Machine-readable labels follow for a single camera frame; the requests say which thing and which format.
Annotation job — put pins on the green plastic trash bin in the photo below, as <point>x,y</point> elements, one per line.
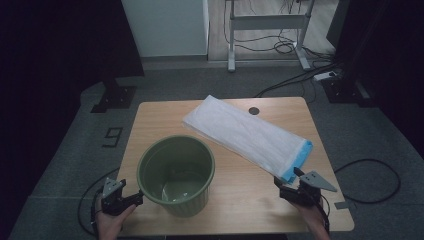
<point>154,160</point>

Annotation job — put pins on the person's right hand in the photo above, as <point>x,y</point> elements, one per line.
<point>315,220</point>

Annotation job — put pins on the white cabinet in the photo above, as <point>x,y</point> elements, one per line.
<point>166,26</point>

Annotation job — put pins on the white metal desk frame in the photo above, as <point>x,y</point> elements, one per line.
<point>266,22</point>

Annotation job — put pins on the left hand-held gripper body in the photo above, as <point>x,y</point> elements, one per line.
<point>111,203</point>

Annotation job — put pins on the black stand base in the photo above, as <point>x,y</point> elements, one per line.
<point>346,91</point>
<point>115,98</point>

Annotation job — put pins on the white garbage bag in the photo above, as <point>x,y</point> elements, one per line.
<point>246,133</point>

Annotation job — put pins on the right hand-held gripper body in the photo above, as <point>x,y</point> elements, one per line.
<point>306,195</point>

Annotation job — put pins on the black curtain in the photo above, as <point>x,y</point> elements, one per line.
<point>50,66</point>
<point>393,66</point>

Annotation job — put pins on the round black table grommet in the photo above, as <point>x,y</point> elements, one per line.
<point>253,111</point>

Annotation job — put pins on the white power strip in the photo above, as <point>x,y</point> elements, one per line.
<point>324,76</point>

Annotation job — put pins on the person's left hand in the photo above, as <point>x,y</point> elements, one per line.
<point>108,226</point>

